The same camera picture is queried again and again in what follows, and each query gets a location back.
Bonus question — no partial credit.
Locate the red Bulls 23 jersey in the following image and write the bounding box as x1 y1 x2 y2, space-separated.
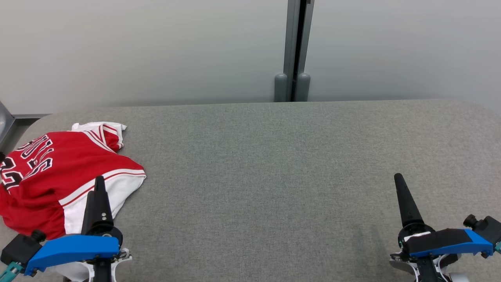
0 121 146 240

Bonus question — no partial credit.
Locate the grey metal partition post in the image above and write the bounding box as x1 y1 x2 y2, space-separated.
274 0 315 102
0 101 15 146

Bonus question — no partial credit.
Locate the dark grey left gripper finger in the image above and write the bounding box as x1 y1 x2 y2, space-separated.
92 175 115 235
81 191 95 235

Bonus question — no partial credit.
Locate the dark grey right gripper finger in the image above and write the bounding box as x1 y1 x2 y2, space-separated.
394 173 425 229

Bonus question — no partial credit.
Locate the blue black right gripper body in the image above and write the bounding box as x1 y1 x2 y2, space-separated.
398 223 494 259

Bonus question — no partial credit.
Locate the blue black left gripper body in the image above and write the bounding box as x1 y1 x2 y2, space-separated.
24 226 124 277

